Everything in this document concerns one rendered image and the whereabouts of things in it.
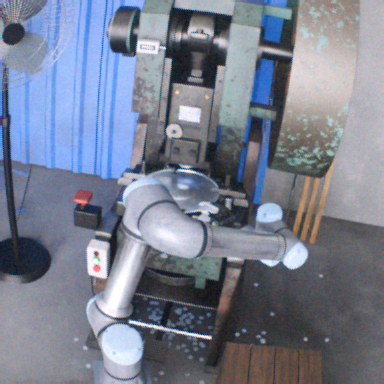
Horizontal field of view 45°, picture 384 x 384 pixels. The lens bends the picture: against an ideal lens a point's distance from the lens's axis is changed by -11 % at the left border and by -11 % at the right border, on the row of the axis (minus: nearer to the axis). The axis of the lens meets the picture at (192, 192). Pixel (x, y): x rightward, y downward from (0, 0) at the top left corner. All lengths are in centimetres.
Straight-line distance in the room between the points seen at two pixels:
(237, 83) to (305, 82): 36
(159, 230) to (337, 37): 69
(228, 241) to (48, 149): 232
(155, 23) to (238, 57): 29
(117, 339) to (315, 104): 84
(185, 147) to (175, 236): 63
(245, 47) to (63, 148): 205
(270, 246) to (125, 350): 49
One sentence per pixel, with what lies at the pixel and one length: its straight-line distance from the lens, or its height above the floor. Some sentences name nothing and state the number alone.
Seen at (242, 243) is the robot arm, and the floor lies 98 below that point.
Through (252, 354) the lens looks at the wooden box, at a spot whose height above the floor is 35.
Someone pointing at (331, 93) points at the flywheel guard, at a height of 135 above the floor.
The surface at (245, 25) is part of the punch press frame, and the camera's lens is 159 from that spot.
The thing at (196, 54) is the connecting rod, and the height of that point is 128.
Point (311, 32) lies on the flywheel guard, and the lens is 135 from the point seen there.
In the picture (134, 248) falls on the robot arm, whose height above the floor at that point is 92.
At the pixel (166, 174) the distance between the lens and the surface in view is 194.
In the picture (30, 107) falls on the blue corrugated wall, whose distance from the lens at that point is 340.
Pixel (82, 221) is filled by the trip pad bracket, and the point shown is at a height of 66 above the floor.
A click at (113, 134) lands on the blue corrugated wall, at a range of 325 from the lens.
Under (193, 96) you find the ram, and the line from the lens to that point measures 173.
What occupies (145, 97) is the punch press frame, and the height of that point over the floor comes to 112.
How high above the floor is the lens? 175
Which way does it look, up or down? 32 degrees down
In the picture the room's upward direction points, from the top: 7 degrees clockwise
